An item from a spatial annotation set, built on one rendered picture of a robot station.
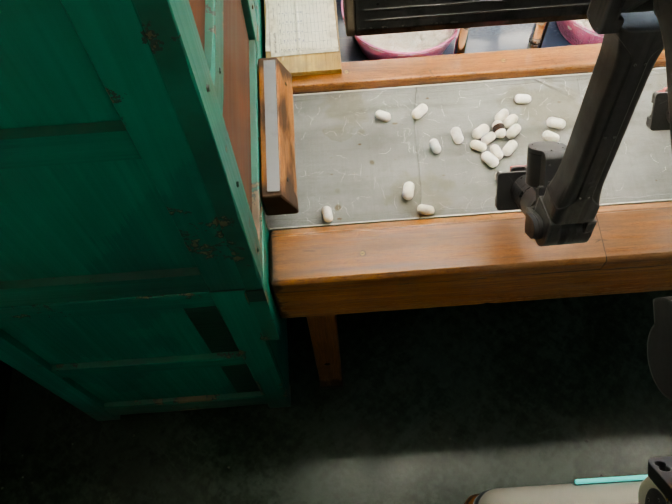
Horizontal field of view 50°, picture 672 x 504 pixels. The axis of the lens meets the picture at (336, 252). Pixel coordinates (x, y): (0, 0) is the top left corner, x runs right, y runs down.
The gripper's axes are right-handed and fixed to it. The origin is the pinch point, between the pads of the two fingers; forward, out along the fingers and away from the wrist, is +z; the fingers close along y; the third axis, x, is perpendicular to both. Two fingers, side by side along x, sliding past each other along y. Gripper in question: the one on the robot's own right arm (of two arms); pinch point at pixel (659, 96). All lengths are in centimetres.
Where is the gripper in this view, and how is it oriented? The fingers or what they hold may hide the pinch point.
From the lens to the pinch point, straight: 145.1
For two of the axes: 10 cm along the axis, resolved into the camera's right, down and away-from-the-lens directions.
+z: -0.4, -4.6, 8.9
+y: -10.0, 0.5, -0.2
